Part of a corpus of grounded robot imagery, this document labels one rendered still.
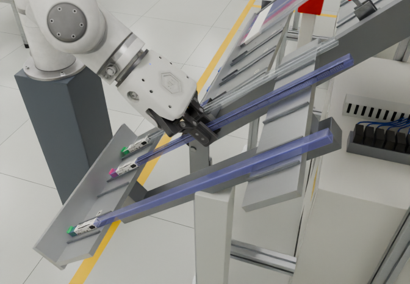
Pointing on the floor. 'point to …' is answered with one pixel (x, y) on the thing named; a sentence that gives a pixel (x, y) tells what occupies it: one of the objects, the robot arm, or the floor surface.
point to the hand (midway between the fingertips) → (205, 129)
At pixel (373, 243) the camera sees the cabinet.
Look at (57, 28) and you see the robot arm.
